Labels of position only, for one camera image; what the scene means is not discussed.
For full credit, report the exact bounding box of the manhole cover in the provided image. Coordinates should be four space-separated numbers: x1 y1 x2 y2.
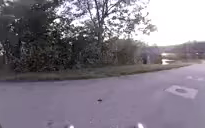
174 87 190 95

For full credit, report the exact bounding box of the grass strip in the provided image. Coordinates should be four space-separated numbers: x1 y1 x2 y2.
0 61 194 83

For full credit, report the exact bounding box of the grey asphalt path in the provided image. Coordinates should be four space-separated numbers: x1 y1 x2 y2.
0 63 205 128

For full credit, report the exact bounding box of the wooded hill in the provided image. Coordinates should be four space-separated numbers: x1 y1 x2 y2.
158 39 205 63

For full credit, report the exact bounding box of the row of trees and bushes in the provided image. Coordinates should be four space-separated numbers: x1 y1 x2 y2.
0 0 164 73

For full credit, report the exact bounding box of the water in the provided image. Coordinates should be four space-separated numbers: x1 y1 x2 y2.
161 58 176 65

